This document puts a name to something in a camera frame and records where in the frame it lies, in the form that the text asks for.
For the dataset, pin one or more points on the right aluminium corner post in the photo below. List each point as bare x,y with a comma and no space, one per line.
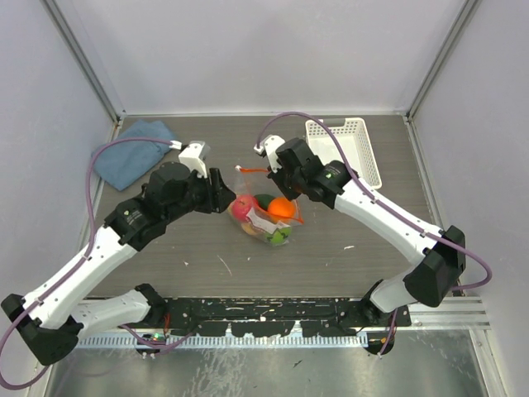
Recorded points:
457,28

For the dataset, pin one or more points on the blue slotted cable duct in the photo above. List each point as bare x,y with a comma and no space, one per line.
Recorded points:
124,340

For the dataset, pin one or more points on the clear zip bag orange zipper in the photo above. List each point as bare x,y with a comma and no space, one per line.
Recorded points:
254,181

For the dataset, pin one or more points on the green toy fruit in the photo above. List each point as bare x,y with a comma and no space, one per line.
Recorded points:
279,236

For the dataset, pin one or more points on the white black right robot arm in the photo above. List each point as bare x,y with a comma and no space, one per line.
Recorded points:
435,263

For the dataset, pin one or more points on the left aluminium corner post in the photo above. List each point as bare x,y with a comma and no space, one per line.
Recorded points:
70,26

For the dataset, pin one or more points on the blue folded cloth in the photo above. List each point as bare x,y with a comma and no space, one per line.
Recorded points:
123,164

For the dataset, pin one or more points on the orange toy fruit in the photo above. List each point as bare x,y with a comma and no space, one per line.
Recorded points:
282,208

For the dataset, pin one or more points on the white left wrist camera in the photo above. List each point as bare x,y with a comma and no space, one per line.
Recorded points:
193,156

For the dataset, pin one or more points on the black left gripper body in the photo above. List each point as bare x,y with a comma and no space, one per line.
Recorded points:
197,198

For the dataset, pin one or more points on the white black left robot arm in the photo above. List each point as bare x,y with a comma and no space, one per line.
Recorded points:
52,319

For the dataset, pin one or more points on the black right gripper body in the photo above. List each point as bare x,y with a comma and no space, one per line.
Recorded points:
289,184

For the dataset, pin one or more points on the aluminium corner post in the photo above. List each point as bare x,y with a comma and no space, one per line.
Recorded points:
70,26
457,28

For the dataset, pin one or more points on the red toy apple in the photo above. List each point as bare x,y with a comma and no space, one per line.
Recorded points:
241,206

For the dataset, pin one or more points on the dark green toy avocado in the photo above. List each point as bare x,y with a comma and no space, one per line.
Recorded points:
264,200

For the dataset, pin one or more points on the yellow toy lemon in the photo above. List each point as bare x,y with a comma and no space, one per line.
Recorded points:
250,230

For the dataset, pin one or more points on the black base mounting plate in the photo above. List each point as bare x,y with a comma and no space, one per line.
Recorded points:
215,317

